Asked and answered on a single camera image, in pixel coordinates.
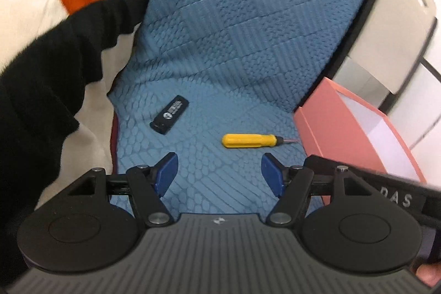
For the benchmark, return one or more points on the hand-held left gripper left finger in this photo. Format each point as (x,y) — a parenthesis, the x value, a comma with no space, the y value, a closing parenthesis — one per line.
(167,170)

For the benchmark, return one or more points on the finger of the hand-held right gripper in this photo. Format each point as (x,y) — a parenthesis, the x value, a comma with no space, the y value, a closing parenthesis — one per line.
(389,182)

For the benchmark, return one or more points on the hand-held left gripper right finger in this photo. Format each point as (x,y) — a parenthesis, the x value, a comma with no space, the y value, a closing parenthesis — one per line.
(272,173)

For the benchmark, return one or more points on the yellow screwdriver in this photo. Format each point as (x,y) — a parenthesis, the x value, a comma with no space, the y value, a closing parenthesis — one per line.
(248,140)

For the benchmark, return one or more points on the pink cardboard box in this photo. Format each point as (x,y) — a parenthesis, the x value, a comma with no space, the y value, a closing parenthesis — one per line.
(330,121)

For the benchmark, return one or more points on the person's right hand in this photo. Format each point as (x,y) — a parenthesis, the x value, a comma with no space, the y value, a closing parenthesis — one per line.
(429,276)

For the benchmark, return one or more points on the white cabinet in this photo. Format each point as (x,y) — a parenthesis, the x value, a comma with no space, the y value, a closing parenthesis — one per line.
(423,108)

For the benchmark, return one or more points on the blue textured mat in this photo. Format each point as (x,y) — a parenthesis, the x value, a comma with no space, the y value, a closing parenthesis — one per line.
(241,39)

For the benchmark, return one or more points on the striped red black cream blanket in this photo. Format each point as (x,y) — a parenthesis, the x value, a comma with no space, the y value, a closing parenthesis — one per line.
(51,56)

